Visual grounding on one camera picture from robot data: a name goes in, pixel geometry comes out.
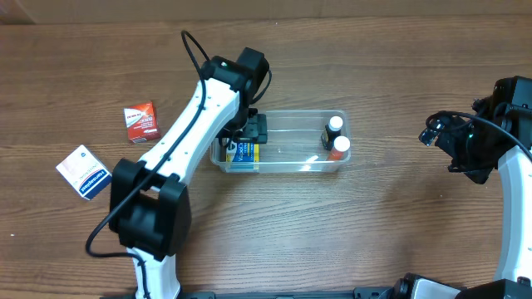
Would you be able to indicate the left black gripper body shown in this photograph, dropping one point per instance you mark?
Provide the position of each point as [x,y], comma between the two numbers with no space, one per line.
[256,123]

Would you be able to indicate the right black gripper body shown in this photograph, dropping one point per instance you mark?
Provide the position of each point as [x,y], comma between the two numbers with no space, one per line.
[471,149]

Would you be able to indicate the blue yellow VapoDrops box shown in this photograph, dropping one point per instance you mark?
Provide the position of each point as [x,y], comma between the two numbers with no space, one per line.
[242,157]

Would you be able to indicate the dark bottle white cap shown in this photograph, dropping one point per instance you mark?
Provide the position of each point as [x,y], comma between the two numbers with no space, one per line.
[331,131]

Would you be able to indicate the orange bottle white cap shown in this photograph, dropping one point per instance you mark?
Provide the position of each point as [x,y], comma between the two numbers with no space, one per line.
[340,146]

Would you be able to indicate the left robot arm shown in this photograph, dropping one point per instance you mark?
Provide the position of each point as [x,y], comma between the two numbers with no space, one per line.
[150,204]

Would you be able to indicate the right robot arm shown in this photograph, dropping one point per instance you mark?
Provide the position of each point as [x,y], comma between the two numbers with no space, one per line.
[508,110]

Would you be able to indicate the clear plastic container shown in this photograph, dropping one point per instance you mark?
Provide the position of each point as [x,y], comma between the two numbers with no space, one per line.
[294,143]

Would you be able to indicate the red cardboard box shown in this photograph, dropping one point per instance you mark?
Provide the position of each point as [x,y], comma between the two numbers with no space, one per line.
[141,123]

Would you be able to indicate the white and navy box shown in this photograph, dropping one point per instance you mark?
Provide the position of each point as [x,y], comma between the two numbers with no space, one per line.
[84,172]

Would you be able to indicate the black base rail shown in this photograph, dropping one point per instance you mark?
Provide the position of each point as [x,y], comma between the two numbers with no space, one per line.
[356,293]

